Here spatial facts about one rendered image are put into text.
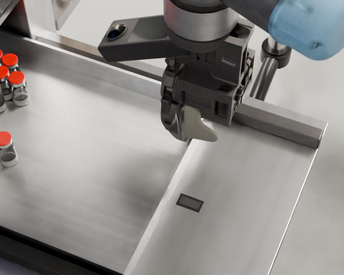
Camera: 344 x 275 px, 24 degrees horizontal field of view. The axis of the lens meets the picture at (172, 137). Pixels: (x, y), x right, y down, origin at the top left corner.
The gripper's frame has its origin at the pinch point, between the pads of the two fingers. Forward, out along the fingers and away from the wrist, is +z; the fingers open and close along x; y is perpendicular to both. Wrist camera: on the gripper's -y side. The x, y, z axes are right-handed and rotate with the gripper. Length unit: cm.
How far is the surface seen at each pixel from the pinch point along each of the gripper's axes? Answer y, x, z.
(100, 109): -11.6, 1.2, 3.4
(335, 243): 22, 46, 92
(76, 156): -11.1, -6.4, 3.4
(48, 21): -24.1, 10.9, 1.6
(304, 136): 14.0, 6.3, 1.8
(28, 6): -24.1, 7.2, -4.7
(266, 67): -9, 81, 79
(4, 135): -18.5, -9.8, -1.2
